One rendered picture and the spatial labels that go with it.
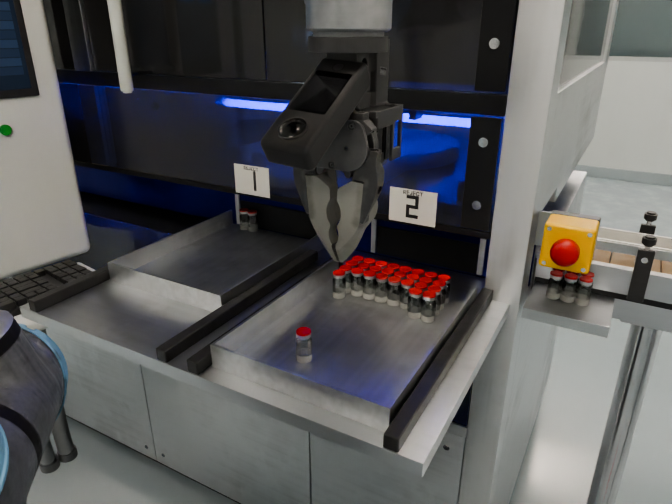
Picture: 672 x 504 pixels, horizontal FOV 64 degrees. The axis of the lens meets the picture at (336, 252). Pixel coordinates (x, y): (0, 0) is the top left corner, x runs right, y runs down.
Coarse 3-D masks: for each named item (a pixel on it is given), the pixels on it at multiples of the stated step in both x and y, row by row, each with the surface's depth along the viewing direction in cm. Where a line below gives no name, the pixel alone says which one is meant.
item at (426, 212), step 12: (396, 192) 91; (408, 192) 90; (420, 192) 89; (396, 204) 92; (408, 204) 91; (420, 204) 90; (432, 204) 89; (396, 216) 93; (420, 216) 91; (432, 216) 90
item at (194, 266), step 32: (224, 224) 121; (128, 256) 99; (160, 256) 106; (192, 256) 106; (224, 256) 106; (256, 256) 106; (288, 256) 99; (160, 288) 90; (192, 288) 86; (224, 288) 93
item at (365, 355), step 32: (320, 288) 93; (256, 320) 79; (288, 320) 83; (320, 320) 83; (352, 320) 83; (384, 320) 83; (416, 320) 83; (448, 320) 83; (224, 352) 70; (256, 352) 75; (288, 352) 75; (320, 352) 75; (352, 352) 75; (384, 352) 75; (416, 352) 75; (288, 384) 66; (320, 384) 63; (352, 384) 68; (384, 384) 68; (416, 384) 66; (352, 416) 62; (384, 416) 60
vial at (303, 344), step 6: (300, 336) 71; (306, 336) 71; (300, 342) 71; (306, 342) 71; (300, 348) 72; (306, 348) 72; (300, 354) 72; (306, 354) 72; (300, 360) 72; (306, 360) 72
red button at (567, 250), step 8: (560, 240) 79; (568, 240) 78; (552, 248) 79; (560, 248) 78; (568, 248) 77; (576, 248) 77; (552, 256) 79; (560, 256) 78; (568, 256) 78; (576, 256) 77; (560, 264) 79; (568, 264) 78
